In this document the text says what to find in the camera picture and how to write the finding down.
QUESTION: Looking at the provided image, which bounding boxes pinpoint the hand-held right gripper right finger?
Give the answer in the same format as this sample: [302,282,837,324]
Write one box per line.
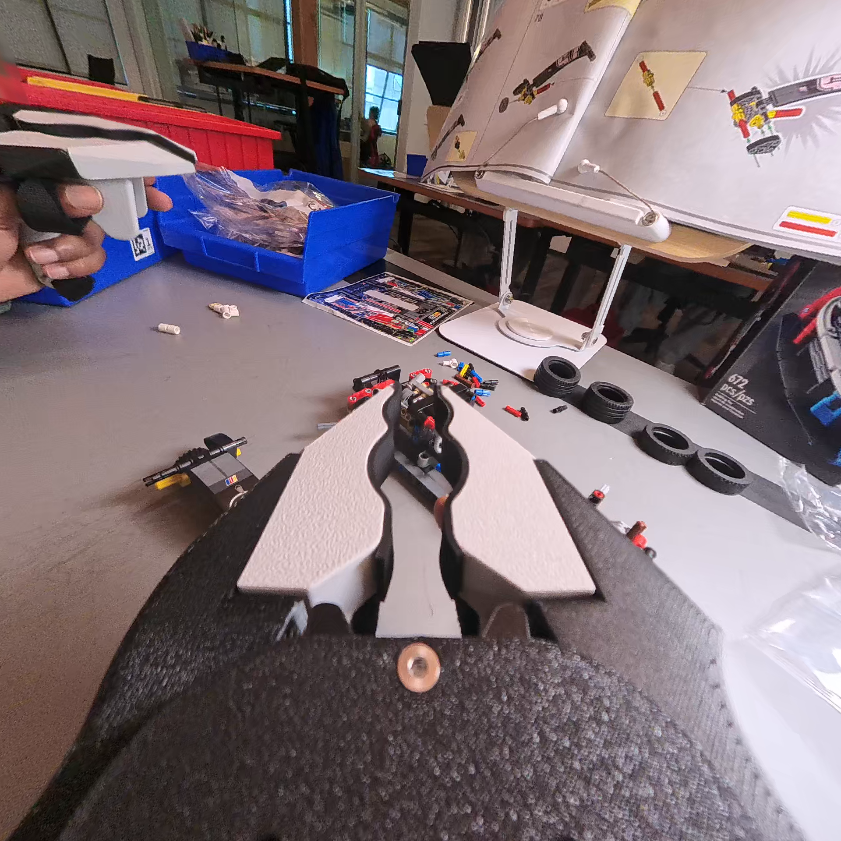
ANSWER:
[435,383,599,637]

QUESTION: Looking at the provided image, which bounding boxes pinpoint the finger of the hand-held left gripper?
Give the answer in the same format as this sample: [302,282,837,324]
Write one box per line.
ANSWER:
[12,109,198,160]
[0,129,198,181]

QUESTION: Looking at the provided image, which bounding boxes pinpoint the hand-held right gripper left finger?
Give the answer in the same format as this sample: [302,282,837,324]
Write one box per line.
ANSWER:
[237,383,403,635]

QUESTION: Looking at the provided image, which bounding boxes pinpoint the black lego wing assembly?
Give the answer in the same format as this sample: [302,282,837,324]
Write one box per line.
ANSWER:
[143,434,260,520]

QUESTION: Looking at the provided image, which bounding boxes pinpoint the lego car chassis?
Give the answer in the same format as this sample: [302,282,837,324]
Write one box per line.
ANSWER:
[317,364,461,500]

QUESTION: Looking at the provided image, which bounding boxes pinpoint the clear bags of lego parts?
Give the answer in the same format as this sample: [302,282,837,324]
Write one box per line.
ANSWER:
[183,167,343,254]

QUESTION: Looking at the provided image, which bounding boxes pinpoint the pile of small lego pieces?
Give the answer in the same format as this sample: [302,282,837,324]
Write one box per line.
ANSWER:
[435,351,500,407]

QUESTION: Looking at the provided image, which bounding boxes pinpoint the black lego set box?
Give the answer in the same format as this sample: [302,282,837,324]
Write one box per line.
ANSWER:
[698,259,841,487]

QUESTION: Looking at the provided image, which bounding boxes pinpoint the yellow long bar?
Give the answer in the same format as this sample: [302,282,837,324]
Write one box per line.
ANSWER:
[26,74,142,104]

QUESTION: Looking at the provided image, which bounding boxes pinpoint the red plastic tote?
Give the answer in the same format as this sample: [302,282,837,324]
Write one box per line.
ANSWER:
[0,62,283,173]

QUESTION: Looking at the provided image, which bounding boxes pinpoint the blue bin with tag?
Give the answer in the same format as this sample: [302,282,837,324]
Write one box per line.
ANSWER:
[20,210,165,307]

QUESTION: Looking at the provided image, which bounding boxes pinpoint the blue tool caddy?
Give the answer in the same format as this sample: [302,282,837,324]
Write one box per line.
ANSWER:
[186,20,231,63]

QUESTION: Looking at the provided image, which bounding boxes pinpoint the black standing desk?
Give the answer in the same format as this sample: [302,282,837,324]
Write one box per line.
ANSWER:
[183,58,349,173]

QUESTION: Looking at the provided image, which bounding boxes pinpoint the white book stand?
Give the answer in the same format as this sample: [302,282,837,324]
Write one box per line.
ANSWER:
[437,99,753,383]

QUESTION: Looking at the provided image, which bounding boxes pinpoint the blue bin with bags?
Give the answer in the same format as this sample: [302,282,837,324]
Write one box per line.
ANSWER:
[156,169,400,298]

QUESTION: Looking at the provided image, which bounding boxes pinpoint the colourful sticker sheet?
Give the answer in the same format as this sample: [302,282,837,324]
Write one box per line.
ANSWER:
[302,271,474,346]

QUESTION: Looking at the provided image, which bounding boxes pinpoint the wooden side table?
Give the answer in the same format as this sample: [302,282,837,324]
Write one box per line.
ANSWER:
[358,167,776,293]

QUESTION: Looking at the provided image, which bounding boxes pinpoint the clear plastic bag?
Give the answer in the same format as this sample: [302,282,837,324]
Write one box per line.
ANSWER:
[749,578,841,697]
[778,456,841,546]

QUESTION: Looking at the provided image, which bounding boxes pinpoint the open instruction book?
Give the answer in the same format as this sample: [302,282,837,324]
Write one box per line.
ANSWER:
[420,0,841,264]

